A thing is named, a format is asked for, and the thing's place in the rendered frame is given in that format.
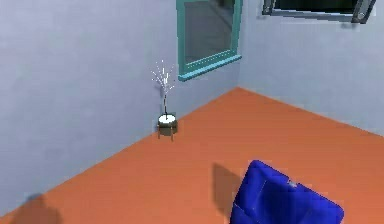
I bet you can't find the teal framed window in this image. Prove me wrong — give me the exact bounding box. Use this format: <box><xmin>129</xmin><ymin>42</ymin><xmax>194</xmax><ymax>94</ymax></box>
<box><xmin>175</xmin><ymin>0</ymin><xmax>244</xmax><ymax>83</ymax></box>

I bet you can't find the white house plant in pot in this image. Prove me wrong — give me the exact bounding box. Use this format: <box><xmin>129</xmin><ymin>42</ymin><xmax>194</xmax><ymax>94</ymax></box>
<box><xmin>150</xmin><ymin>59</ymin><xmax>179</xmax><ymax>142</ymax></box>

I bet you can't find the blue armchair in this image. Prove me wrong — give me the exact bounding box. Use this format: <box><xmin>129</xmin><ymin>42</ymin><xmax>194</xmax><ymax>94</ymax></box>
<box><xmin>229</xmin><ymin>159</ymin><xmax>345</xmax><ymax>224</ymax></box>

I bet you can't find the grey framed window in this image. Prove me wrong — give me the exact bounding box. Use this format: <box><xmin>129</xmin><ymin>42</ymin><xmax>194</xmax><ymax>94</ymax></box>
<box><xmin>261</xmin><ymin>0</ymin><xmax>378</xmax><ymax>25</ymax></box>

